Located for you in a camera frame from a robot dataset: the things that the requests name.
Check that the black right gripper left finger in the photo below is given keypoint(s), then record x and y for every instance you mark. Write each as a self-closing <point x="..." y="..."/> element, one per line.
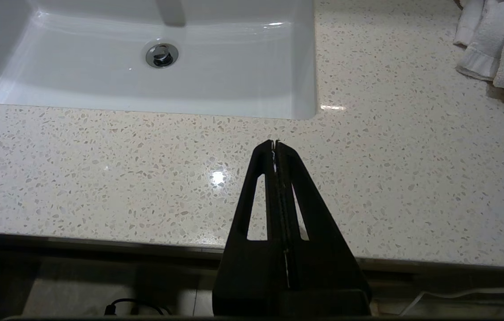
<point x="252" y="276"/>

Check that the white ceramic sink basin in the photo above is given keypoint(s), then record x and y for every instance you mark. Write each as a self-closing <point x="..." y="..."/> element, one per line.
<point x="100" y="67"/>

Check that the white crumpled towel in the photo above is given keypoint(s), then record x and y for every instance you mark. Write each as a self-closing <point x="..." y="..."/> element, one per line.
<point x="501" y="44"/>

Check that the chrome sink drain stopper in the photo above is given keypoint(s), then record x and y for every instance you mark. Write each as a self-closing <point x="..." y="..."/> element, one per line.
<point x="162" y="54"/>

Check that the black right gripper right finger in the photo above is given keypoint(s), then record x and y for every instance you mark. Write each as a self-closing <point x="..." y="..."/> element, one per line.
<point x="323" y="276"/>

